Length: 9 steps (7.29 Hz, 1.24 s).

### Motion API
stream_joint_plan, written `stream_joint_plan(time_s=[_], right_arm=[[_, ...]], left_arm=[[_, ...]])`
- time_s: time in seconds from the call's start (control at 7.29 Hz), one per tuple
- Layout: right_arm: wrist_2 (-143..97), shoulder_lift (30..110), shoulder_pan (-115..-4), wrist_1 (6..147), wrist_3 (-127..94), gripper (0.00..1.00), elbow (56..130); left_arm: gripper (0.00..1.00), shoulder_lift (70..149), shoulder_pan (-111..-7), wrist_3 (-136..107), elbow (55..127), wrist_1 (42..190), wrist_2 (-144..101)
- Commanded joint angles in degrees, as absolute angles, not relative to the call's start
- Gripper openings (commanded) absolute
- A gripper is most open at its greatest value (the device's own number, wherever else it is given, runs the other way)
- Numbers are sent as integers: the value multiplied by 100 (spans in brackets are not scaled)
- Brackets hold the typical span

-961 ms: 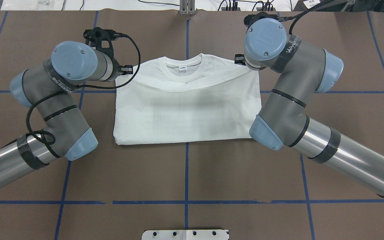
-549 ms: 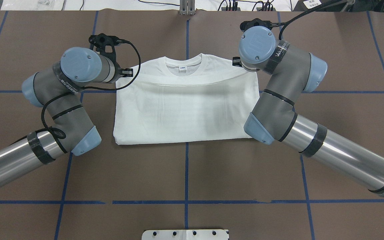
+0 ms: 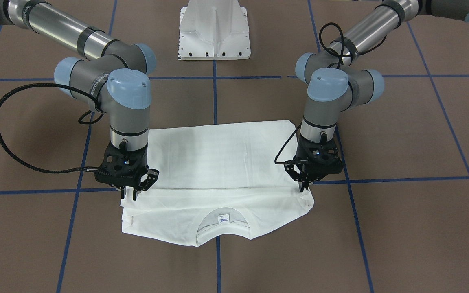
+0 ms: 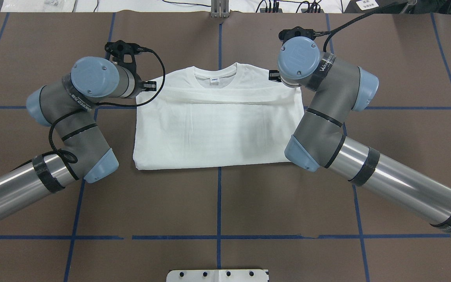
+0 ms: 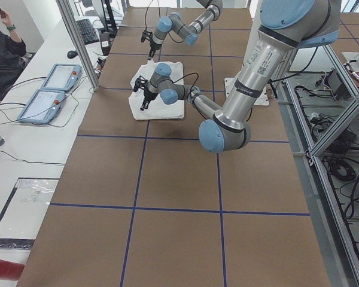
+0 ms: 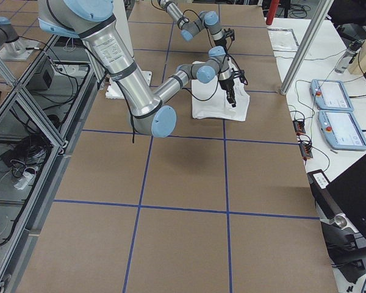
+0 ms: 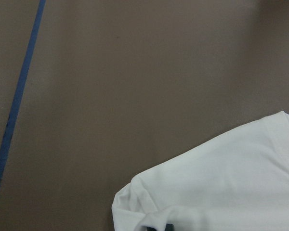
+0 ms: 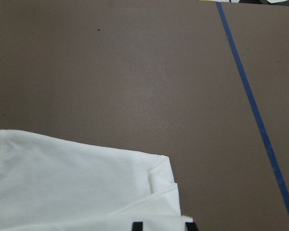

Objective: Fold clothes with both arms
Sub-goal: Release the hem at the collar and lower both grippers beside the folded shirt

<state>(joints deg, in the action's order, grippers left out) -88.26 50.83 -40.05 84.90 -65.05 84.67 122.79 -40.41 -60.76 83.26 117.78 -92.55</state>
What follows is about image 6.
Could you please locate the aluminium frame cabinet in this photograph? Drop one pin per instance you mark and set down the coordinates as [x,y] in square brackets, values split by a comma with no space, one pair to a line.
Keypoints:
[45,96]

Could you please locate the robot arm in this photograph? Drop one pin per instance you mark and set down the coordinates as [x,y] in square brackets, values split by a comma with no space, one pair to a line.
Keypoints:
[94,23]
[208,20]

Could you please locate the red cylinder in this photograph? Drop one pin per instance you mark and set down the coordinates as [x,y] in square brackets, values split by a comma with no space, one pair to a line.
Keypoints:
[272,12]

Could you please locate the black laptop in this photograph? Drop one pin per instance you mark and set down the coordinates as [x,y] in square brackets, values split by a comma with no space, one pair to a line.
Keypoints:
[342,200]

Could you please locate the water bottle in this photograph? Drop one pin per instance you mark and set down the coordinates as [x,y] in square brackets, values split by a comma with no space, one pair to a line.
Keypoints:
[348,56]

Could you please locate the aluminium frame post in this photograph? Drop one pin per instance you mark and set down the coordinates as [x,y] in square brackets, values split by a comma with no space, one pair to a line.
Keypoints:
[308,38]

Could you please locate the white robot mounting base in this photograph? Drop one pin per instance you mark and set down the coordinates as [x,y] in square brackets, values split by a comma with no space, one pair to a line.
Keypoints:
[114,89]

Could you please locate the teach pendant far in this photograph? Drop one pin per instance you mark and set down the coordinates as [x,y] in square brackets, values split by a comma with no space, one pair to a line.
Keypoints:
[330,95]

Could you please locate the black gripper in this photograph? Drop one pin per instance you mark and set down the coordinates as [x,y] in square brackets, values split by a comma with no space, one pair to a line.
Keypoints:
[226,83]
[220,36]

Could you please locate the teach pendant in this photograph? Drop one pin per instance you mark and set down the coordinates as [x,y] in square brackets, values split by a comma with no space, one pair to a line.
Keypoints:
[330,95]
[341,130]

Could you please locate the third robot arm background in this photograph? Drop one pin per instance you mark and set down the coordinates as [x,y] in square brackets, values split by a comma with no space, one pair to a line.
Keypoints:
[7,32]

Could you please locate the teach pendant near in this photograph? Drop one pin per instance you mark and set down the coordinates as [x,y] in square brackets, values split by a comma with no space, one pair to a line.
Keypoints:
[341,130]

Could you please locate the white long-sleeve printed shirt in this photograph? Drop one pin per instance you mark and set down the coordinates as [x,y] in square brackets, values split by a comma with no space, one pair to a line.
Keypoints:
[209,101]

